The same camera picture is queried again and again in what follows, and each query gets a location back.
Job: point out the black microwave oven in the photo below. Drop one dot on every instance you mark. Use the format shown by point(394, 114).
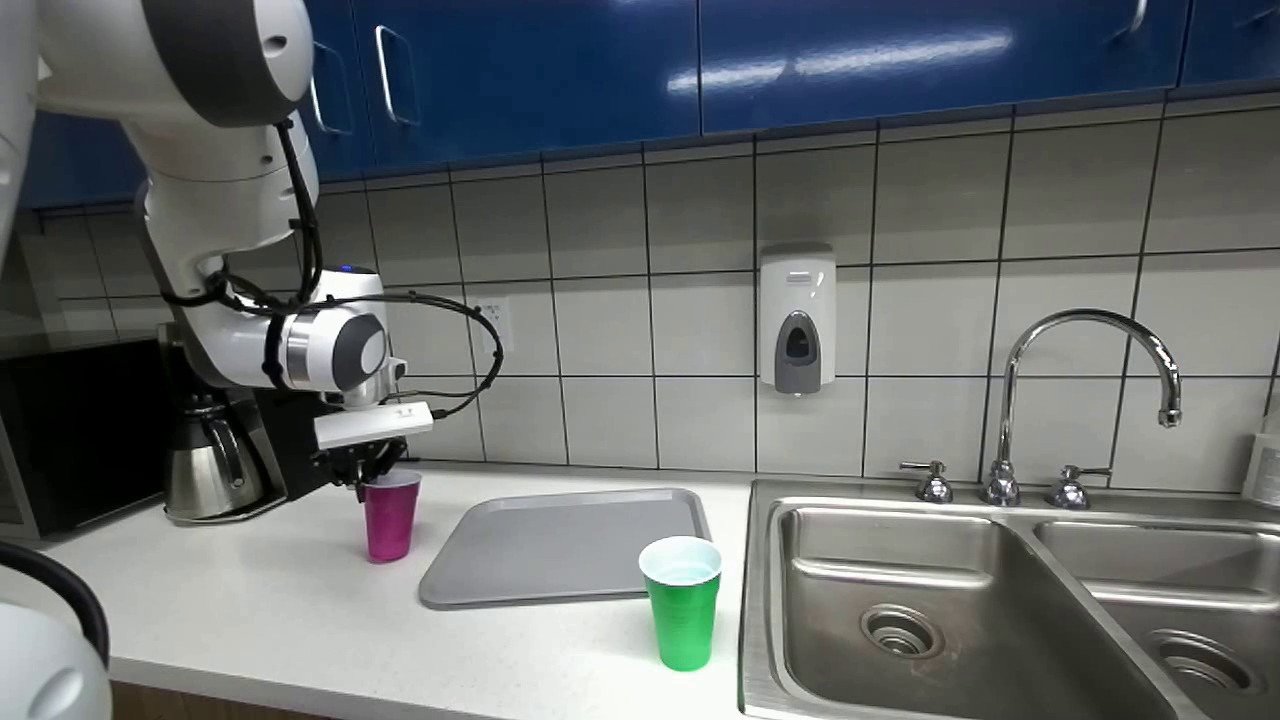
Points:
point(83, 439)

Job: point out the black coffee maker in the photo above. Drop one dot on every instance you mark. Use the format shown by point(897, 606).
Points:
point(273, 426)

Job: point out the white wall soap dispenser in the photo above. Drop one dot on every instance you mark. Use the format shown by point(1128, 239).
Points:
point(799, 321)

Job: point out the green plastic cup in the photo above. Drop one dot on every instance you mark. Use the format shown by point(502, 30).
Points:
point(681, 578)

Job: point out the purple plastic cup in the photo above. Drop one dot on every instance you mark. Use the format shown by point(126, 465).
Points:
point(391, 513)

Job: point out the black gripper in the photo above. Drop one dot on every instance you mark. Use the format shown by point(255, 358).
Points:
point(362, 460)

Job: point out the white rounded object foreground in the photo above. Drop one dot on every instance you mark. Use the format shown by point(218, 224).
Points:
point(45, 665)

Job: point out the stainless steel double sink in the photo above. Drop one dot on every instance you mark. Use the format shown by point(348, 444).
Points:
point(869, 606)

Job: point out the steel coffee carafe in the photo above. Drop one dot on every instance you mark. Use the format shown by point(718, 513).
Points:
point(209, 468)

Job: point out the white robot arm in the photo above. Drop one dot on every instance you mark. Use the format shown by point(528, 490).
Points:
point(209, 99)

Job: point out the grey plastic tray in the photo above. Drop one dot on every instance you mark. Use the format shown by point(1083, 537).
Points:
point(557, 550)

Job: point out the blue upper cabinets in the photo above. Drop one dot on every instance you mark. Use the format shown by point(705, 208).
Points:
point(421, 86)

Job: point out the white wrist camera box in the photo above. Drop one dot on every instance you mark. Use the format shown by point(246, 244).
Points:
point(365, 426)

